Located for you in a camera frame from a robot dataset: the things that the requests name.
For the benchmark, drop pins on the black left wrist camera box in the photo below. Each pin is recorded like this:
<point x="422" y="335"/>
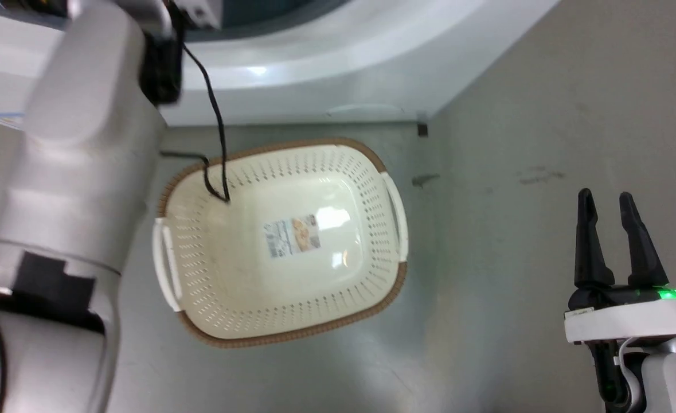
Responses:
<point x="163" y="66"/>

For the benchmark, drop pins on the cream perforated laundry basket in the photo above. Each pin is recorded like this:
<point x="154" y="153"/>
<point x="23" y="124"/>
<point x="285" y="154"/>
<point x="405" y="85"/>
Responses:
<point x="280" y="246"/>

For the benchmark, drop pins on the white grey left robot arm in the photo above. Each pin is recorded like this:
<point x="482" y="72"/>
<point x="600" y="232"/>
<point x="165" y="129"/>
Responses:
<point x="68" y="149"/>

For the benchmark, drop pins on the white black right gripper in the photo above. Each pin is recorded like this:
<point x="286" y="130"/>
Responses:
<point x="636" y="312"/>

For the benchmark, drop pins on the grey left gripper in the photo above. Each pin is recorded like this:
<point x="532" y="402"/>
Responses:
<point x="200" y="12"/>

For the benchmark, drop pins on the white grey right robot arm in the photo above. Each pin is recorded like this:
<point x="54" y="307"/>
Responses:
<point x="659" y="378"/>

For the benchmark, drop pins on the small black washer foot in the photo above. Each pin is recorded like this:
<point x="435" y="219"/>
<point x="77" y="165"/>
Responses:
<point x="422" y="130"/>

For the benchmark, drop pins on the blue washer label sticker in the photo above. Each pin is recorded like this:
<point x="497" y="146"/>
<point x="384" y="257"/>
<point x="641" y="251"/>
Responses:
<point x="2" y="119"/>

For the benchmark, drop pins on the white washing machine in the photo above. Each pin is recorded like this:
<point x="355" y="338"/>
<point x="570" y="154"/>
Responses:
<point x="326" y="63"/>

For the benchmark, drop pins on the printed paper basket label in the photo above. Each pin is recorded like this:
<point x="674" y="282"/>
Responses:
<point x="292" y="236"/>

